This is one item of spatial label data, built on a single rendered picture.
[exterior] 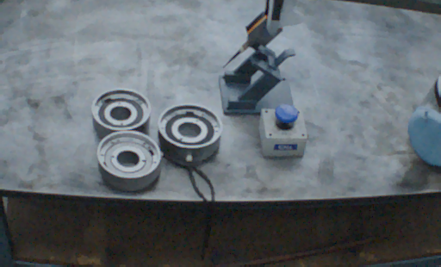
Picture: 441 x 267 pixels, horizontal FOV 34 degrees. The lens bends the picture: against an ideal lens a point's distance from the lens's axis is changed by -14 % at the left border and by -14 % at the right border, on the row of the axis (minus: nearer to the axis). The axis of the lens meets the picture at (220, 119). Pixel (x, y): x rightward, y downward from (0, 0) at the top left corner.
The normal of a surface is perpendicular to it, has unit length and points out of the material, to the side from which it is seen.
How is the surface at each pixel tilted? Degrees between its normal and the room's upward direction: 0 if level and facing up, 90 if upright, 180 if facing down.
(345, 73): 0
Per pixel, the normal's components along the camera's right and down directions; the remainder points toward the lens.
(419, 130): -0.62, 0.58
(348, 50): 0.10, -0.73
